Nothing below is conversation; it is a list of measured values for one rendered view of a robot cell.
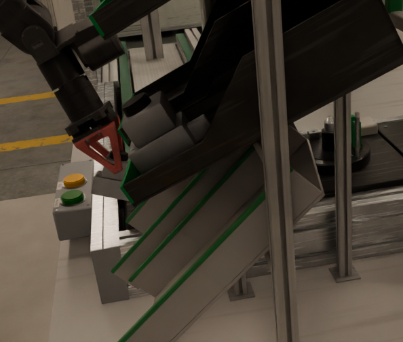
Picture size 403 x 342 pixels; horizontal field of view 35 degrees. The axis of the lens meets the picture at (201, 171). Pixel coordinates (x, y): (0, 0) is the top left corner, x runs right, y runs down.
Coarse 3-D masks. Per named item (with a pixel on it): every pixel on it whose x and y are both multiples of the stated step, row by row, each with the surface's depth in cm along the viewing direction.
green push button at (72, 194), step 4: (68, 192) 114; (72, 192) 114; (76, 192) 114; (80, 192) 114; (64, 196) 113; (68, 196) 113; (72, 196) 112; (76, 196) 112; (80, 196) 112; (64, 200) 112; (68, 200) 112; (72, 200) 111; (76, 200) 112; (80, 200) 112; (68, 204) 112
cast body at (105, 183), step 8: (112, 152) 99; (120, 152) 100; (112, 160) 98; (128, 160) 100; (104, 168) 98; (96, 176) 99; (104, 176) 99; (112, 176) 99; (120, 176) 99; (96, 184) 99; (104, 184) 99; (112, 184) 99; (120, 184) 99; (96, 192) 99; (104, 192) 99; (112, 192) 99; (120, 192) 99; (128, 200) 100
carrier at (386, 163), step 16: (352, 128) 112; (368, 128) 122; (320, 144) 117; (352, 144) 115; (368, 144) 119; (384, 144) 118; (320, 160) 111; (352, 160) 109; (368, 160) 112; (384, 160) 112; (400, 160) 112; (320, 176) 109; (352, 176) 108; (368, 176) 107; (384, 176) 107; (400, 176) 106; (352, 192) 105
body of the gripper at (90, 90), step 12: (72, 84) 95; (84, 84) 96; (60, 96) 96; (72, 96) 95; (84, 96) 96; (96, 96) 97; (72, 108) 96; (84, 108) 96; (96, 108) 96; (72, 120) 97; (84, 120) 94; (96, 120) 94; (72, 132) 94
